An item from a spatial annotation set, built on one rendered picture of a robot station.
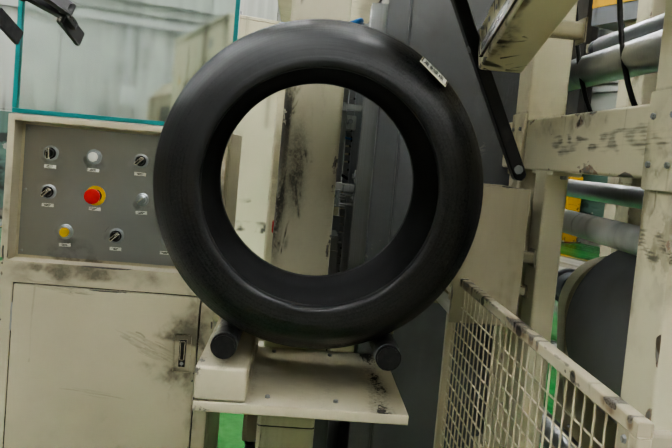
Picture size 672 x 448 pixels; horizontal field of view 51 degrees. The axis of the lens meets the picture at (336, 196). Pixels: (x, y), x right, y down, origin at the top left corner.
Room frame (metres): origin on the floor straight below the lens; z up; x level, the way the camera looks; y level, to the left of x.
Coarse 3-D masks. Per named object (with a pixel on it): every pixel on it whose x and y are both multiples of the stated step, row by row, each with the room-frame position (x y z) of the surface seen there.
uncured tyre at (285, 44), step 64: (256, 64) 1.16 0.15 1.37; (320, 64) 1.16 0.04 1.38; (384, 64) 1.17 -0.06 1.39; (192, 128) 1.16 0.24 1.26; (448, 128) 1.18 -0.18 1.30; (192, 192) 1.15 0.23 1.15; (448, 192) 1.18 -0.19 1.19; (192, 256) 1.16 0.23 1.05; (256, 256) 1.45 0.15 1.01; (384, 256) 1.45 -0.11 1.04; (448, 256) 1.18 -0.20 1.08; (256, 320) 1.17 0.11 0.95; (320, 320) 1.17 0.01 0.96; (384, 320) 1.18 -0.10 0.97
